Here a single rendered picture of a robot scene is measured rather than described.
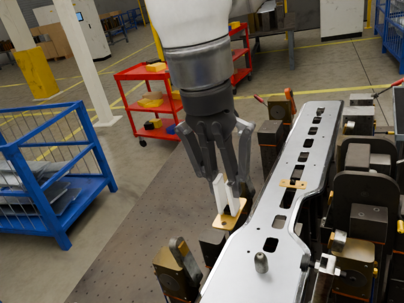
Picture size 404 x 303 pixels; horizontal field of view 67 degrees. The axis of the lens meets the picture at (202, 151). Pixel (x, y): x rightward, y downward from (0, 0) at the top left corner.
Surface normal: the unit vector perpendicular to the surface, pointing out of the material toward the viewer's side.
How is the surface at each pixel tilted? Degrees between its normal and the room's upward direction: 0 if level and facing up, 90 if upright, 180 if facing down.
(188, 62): 90
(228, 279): 0
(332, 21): 90
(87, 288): 0
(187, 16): 96
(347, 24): 90
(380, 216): 0
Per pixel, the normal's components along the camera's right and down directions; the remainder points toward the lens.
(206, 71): 0.14, 0.45
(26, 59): -0.29, 0.51
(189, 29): 0.01, 0.74
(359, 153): -0.19, -0.86
